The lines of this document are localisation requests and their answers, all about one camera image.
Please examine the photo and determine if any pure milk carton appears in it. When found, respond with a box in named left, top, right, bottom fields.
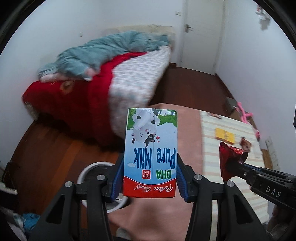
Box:
left=123, top=108, right=178, bottom=198

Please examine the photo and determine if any red foil wrapper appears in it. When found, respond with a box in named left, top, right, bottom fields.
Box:
left=219, top=142, right=248, bottom=182

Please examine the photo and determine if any white round trash bin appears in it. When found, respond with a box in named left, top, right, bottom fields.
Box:
left=76, top=162, right=129, bottom=214

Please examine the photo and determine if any yellow snack packet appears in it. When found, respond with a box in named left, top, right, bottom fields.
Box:
left=215, top=128, right=235, bottom=144

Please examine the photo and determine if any pink fleece blanket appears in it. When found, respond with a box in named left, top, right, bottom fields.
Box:
left=108, top=104, right=203, bottom=240

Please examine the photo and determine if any red blanket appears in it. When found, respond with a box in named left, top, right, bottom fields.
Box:
left=22, top=52, right=142, bottom=146

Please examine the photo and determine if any pink panther plush toy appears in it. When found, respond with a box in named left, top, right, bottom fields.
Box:
left=236, top=102, right=260, bottom=141

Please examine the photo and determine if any cardboard box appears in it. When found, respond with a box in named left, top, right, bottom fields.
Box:
left=224, top=97, right=237, bottom=115

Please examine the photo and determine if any blue cloth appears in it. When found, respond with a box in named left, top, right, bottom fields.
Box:
left=13, top=213, right=40, bottom=233

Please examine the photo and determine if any patterned white mattress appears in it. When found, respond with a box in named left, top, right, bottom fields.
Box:
left=108, top=46, right=171, bottom=138

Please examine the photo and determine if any teal fluffy blanket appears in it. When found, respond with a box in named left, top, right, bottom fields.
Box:
left=38, top=31, right=171, bottom=82

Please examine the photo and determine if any white door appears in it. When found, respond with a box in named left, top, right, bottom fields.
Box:
left=180, top=0, right=225, bottom=75

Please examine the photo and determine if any white wall socket strip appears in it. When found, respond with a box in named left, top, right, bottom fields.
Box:
left=265, top=137, right=280, bottom=171

